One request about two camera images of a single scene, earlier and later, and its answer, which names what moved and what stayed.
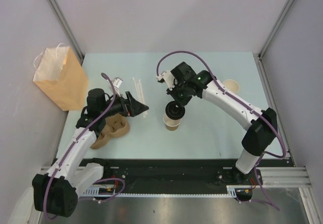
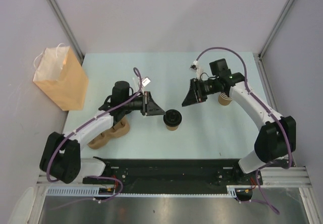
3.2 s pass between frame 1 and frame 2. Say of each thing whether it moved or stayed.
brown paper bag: stayed
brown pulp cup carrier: stayed
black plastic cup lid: moved
